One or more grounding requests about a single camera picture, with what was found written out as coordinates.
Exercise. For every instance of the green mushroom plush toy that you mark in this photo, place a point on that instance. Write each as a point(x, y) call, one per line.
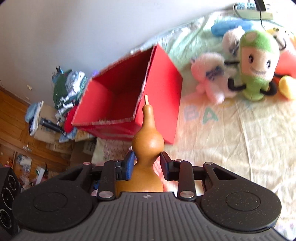
point(258, 57)

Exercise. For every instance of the red cardboard box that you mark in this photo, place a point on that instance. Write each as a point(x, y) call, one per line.
point(111, 106)

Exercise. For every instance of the black power adapter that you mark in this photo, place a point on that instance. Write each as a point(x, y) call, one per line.
point(260, 6)

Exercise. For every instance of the white power strip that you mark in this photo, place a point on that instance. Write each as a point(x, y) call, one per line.
point(248, 10)

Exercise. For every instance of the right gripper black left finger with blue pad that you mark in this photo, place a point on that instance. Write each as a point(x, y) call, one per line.
point(112, 174)

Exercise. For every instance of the white bunny plush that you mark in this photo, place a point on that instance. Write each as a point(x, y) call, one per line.
point(231, 40)

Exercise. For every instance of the brown gourd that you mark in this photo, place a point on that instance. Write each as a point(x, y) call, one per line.
point(147, 145)

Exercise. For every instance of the yellow pink plush toy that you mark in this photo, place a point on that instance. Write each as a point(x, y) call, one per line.
point(284, 74)

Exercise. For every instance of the pile of folded clothes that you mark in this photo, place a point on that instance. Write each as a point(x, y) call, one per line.
point(69, 86)

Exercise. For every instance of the pink bunny plush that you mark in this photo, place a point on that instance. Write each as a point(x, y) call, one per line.
point(212, 76)

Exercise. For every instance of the cardboard boxes on floor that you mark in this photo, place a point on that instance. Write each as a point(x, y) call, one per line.
point(56, 131)

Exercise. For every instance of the blue plush toy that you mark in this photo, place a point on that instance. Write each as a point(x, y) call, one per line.
point(221, 27)

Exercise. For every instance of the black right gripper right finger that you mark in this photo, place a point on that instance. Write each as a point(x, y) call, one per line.
point(182, 172)

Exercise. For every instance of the black speaker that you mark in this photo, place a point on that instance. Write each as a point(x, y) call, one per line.
point(9, 189)

